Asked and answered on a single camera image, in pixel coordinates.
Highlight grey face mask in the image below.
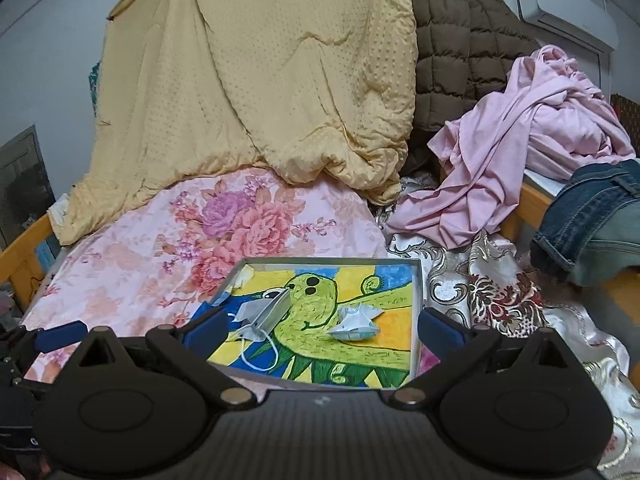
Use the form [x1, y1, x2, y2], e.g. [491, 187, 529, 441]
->
[227, 287, 293, 373]

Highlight blue jeans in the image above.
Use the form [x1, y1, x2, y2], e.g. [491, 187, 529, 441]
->
[530, 159, 640, 288]

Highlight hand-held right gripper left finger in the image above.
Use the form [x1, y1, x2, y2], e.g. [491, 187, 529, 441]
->
[65, 306, 256, 407]

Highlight wooden bed rail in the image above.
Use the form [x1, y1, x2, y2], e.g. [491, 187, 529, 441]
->
[0, 212, 56, 306]
[500, 180, 640, 321]

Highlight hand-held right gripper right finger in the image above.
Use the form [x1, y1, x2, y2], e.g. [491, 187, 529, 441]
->
[385, 306, 581, 407]

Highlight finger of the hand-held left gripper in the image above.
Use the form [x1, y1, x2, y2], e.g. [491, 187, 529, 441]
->
[10, 321, 90, 361]

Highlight white air conditioner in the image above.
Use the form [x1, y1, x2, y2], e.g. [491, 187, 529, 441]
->
[515, 0, 621, 52]

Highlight yellow quilt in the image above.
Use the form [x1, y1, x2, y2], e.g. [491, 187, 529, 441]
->
[52, 0, 420, 247]

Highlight red patterned box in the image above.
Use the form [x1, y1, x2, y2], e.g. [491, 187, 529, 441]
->
[610, 92, 640, 158]

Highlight grey box with painted bottom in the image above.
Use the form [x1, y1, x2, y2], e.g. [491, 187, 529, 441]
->
[187, 257, 426, 391]

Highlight brown puffer jacket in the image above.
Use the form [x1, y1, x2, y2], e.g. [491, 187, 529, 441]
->
[406, 0, 541, 133]

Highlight brocade patterned cloth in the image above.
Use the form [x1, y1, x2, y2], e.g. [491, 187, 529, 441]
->
[375, 175, 640, 480]

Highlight pink floral bed sheet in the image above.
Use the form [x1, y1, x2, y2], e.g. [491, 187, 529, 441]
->
[20, 167, 441, 386]

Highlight pink garment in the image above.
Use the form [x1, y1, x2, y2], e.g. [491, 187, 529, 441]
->
[387, 44, 637, 251]

